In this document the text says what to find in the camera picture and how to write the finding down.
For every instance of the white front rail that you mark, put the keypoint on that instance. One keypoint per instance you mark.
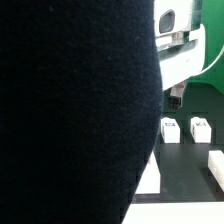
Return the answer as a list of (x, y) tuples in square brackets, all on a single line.
[(176, 213)]

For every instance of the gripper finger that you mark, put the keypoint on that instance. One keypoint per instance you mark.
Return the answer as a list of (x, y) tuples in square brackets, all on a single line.
[(175, 100)]

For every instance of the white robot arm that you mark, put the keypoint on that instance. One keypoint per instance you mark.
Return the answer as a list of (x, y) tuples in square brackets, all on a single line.
[(80, 107)]

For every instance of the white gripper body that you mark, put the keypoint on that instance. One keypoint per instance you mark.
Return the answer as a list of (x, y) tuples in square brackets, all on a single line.
[(180, 59)]

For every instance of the white obstacle right wall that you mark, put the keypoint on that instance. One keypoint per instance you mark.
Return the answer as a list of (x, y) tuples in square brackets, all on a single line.
[(216, 166)]

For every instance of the white square tabletop tray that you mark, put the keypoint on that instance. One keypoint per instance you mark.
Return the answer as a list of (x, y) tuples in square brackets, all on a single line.
[(151, 178)]

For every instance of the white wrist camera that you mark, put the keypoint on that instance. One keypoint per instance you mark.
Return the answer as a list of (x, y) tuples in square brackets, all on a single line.
[(171, 16)]

